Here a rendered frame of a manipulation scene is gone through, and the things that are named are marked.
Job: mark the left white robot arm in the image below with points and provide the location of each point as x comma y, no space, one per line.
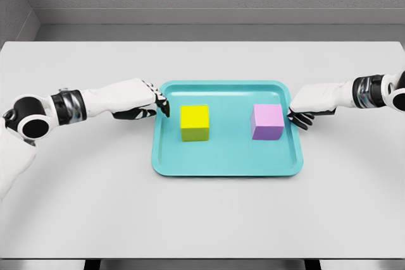
47,115

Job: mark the yellow cube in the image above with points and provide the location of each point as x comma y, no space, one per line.
194,121

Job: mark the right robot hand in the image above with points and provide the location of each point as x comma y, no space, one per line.
308,97

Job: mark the teal plastic tray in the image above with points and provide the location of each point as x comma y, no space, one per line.
228,156

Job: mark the pink purple cube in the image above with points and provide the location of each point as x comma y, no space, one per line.
267,121

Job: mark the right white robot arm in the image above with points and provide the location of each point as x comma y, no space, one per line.
370,88

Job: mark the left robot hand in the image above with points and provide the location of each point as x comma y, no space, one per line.
134,96

